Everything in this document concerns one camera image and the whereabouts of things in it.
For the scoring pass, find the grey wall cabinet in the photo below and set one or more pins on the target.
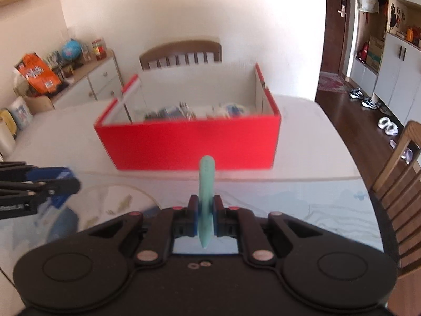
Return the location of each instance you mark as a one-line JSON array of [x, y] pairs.
[[396, 85]]

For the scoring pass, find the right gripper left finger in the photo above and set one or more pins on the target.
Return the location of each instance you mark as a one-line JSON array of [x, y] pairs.
[[171, 223]]

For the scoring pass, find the dark sneaker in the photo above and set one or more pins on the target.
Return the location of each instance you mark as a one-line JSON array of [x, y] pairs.
[[356, 94], [369, 104]]

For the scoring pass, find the red cardboard box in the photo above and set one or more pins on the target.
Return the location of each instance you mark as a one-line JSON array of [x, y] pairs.
[[247, 143]]

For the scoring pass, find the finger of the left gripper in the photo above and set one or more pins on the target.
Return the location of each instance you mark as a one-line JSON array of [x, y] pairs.
[[41, 189], [22, 172]]

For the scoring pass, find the white electric kettle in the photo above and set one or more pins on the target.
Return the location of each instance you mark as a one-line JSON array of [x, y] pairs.
[[8, 131]]

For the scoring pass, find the wooden chair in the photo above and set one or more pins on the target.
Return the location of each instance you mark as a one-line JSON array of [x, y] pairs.
[[179, 52], [396, 202]]

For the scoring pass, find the dark blue wipes pack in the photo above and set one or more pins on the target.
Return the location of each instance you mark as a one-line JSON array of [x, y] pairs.
[[166, 113]]

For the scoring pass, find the white shoe pair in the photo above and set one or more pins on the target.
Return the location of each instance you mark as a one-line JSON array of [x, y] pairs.
[[389, 127]]

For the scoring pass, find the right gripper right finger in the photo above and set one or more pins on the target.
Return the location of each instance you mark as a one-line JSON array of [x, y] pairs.
[[243, 225]]

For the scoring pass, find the mint green pen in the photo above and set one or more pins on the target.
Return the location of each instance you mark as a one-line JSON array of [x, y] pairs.
[[206, 194]]

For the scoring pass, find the silver foil wrapper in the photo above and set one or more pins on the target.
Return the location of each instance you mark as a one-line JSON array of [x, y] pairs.
[[186, 111]]

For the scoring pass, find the dark sneaker left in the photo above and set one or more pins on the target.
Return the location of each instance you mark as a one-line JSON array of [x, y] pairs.
[[356, 94]]

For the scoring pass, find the hanging tote bag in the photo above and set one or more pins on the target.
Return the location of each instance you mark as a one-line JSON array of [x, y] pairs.
[[369, 6]]

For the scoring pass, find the dark sneaker right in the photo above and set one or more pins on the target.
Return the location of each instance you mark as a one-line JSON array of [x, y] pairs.
[[369, 104]]

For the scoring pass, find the far wooden chair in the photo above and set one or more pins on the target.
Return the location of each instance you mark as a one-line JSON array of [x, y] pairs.
[[179, 52]]

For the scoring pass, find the blueberry snack bag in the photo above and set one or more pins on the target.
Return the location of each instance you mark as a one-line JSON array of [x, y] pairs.
[[228, 111]]

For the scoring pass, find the blue globe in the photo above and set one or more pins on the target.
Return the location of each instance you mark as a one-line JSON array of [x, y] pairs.
[[71, 53]]

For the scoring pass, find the orange snack bag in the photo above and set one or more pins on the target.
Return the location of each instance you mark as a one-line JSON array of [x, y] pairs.
[[38, 75]]

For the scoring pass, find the brown wooden door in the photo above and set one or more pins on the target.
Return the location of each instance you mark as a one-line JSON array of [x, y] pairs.
[[339, 19]]

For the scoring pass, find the white drawer sideboard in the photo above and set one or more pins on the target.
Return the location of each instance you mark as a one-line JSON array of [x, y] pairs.
[[94, 81]]

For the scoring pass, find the red lid jar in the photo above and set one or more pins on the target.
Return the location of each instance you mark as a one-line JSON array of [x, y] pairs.
[[98, 49]]

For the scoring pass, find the right wooden chair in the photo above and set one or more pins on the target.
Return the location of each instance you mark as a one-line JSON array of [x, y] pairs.
[[396, 202]]

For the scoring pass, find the white printed mug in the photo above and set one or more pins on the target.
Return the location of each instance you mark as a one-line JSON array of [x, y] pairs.
[[20, 113]]

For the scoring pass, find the cardboard box on shelf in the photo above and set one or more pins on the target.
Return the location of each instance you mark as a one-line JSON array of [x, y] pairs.
[[375, 53]]

